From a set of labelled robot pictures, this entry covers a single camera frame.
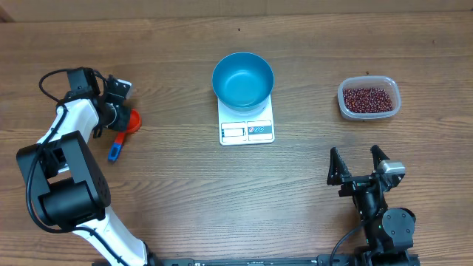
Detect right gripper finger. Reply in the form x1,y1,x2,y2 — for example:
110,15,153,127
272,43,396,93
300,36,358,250
327,147,351,185
370,145,389,172

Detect red measuring scoop blue handle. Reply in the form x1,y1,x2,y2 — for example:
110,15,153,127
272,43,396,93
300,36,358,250
108,109,142,163

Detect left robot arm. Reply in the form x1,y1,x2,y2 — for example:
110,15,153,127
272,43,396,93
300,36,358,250
16,67,160,265

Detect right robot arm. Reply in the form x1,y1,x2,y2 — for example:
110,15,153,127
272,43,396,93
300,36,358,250
327,145,420,265

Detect white digital kitchen scale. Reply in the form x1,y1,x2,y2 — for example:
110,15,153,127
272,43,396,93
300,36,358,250
217,97,275,146

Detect blue metal bowl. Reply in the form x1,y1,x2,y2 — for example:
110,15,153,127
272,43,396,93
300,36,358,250
211,52,275,112

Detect red beans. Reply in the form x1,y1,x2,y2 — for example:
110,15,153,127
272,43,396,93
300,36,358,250
342,87,393,113

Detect clear plastic food container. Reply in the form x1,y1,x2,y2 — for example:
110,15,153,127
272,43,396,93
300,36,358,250
337,75,401,120

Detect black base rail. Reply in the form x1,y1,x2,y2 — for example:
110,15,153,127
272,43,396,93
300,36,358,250
150,254,421,266

